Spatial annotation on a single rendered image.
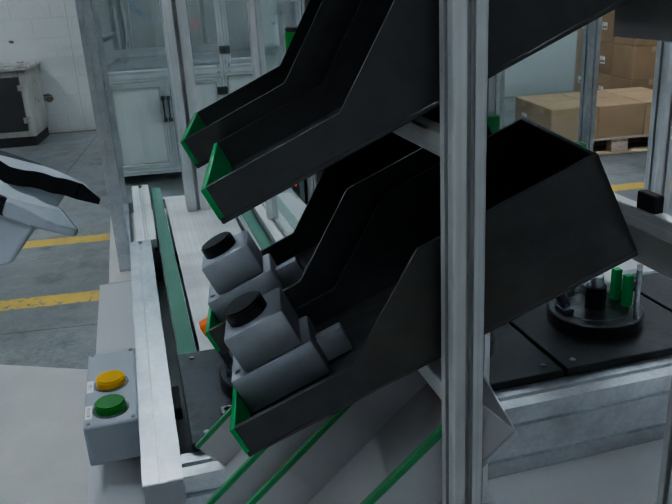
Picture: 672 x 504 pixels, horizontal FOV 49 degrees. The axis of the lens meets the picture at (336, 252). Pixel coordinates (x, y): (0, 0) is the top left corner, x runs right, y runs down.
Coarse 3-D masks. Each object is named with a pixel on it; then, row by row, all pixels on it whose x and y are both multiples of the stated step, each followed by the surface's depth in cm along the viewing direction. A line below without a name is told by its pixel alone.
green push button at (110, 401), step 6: (108, 396) 99; (114, 396) 99; (120, 396) 99; (96, 402) 98; (102, 402) 98; (108, 402) 98; (114, 402) 98; (120, 402) 98; (96, 408) 97; (102, 408) 96; (108, 408) 96; (114, 408) 97; (120, 408) 97; (102, 414) 96; (108, 414) 96; (114, 414) 97
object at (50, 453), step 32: (0, 384) 127; (32, 384) 126; (64, 384) 126; (0, 416) 117; (32, 416) 117; (64, 416) 116; (0, 448) 109; (32, 448) 109; (64, 448) 108; (0, 480) 102; (32, 480) 101; (64, 480) 101
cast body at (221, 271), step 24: (216, 240) 65; (240, 240) 65; (216, 264) 63; (240, 264) 64; (264, 264) 66; (288, 264) 66; (216, 288) 64; (240, 288) 64; (264, 288) 65; (216, 312) 65
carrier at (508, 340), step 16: (496, 336) 110; (512, 336) 109; (496, 352) 105; (512, 352) 105; (528, 352) 105; (496, 368) 101; (512, 368) 101; (528, 368) 100; (544, 368) 100; (560, 368) 100; (496, 384) 97; (512, 384) 98
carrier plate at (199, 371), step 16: (192, 352) 110; (208, 352) 110; (192, 368) 106; (208, 368) 105; (192, 384) 101; (208, 384) 101; (192, 400) 97; (208, 400) 97; (224, 400) 97; (192, 416) 94; (208, 416) 94; (192, 432) 90; (192, 448) 88
